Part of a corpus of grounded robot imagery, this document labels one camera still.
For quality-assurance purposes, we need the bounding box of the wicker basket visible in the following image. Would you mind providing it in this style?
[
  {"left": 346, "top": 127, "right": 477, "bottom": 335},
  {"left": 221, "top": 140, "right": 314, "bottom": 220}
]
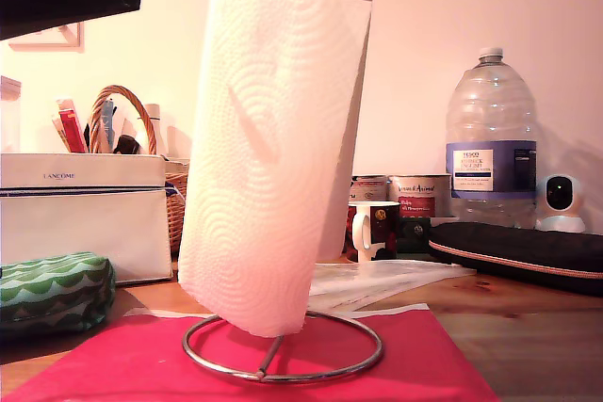
[{"left": 89, "top": 85, "right": 189, "bottom": 252}]

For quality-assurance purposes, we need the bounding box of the blue tube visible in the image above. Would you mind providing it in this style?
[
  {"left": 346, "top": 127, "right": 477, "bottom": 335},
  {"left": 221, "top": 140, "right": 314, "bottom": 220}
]
[{"left": 104, "top": 99, "right": 118, "bottom": 152}]

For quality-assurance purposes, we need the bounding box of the large clear water bottle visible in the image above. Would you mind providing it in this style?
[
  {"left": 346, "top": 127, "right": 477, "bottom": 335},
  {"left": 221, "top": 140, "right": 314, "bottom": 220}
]
[{"left": 445, "top": 47, "right": 539, "bottom": 229}]

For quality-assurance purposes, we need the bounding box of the clear plastic sleeve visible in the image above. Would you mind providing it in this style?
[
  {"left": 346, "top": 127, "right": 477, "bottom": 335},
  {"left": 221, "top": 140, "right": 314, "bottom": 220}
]
[{"left": 308, "top": 259, "right": 480, "bottom": 312}]

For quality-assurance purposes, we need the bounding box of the red pink carton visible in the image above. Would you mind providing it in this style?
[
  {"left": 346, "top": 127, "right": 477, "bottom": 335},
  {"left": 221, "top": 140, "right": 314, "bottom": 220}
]
[{"left": 51, "top": 98, "right": 90, "bottom": 154}]

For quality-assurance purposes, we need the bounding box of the black case with pale trim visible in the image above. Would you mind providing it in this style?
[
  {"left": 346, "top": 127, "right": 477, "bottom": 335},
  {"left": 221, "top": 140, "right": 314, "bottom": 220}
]
[{"left": 425, "top": 221, "right": 603, "bottom": 297}]

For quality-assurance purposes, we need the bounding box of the white Lancome box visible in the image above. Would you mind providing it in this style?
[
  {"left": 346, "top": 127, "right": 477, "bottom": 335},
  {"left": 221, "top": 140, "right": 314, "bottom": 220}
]
[{"left": 0, "top": 152, "right": 174, "bottom": 285}]

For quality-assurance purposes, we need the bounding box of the small black object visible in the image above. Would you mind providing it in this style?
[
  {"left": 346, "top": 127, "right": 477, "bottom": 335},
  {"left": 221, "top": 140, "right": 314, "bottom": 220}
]
[{"left": 112, "top": 134, "right": 141, "bottom": 155}]

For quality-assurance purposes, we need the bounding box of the white paper towel roll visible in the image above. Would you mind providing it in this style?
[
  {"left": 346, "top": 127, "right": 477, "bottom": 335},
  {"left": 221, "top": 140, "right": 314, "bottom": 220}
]
[{"left": 177, "top": 0, "right": 376, "bottom": 340}]

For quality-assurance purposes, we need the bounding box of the red paper mat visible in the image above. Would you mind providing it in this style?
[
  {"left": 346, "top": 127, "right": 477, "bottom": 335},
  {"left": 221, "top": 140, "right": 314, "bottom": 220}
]
[{"left": 0, "top": 310, "right": 500, "bottom": 402}]

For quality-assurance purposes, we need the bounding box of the small white round camera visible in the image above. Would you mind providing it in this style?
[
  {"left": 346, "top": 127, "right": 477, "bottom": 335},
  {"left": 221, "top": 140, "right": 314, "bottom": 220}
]
[{"left": 534, "top": 173, "right": 588, "bottom": 233}]

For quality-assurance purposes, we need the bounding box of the pale picture frame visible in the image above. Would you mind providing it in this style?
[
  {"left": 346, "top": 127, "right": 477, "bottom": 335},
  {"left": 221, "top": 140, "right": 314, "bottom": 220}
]
[{"left": 8, "top": 21, "right": 86, "bottom": 54}]

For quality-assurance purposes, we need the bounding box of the dark red white-handled mug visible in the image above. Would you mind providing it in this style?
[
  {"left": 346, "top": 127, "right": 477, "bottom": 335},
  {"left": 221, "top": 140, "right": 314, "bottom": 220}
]
[{"left": 347, "top": 201, "right": 401, "bottom": 265}]

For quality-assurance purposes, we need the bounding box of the green wave-patterned pouch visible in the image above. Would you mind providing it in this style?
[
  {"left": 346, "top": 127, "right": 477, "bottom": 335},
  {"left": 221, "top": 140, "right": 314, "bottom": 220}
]
[{"left": 0, "top": 250, "right": 117, "bottom": 335}]

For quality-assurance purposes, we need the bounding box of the metallic paper towel stand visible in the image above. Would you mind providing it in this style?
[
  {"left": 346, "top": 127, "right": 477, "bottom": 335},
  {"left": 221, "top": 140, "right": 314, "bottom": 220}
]
[{"left": 181, "top": 310, "right": 385, "bottom": 383}]

